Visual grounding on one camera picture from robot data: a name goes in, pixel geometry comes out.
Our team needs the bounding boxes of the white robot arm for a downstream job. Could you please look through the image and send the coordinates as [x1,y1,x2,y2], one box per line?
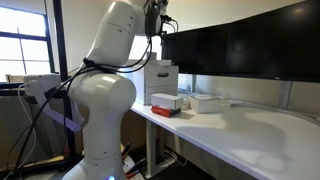
[62,0,168,180]

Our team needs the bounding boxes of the white cardboard storage box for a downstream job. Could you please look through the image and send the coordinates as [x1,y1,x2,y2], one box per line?
[121,63,179,106]

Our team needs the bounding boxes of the red flat box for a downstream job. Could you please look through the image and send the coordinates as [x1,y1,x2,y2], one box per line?
[151,106,181,117]

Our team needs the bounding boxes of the square white box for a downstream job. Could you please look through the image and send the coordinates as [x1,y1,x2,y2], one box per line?
[188,94,222,114]

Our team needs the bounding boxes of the long white carton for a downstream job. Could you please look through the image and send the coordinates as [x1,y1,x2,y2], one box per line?
[151,93,183,109]

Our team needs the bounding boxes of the white desk leg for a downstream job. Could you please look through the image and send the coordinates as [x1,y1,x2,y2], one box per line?
[145,121,175,179]

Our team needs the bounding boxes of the large black monitor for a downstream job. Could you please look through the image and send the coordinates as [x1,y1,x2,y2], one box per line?
[194,0,320,84]

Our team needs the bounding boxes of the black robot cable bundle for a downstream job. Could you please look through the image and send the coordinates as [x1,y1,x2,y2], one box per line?
[3,0,179,180]

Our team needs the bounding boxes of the white camera stand arm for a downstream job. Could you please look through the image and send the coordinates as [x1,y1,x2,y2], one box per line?
[23,74,81,132]

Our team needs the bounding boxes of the window frame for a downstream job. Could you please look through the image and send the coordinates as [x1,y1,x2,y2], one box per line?
[0,0,61,83]

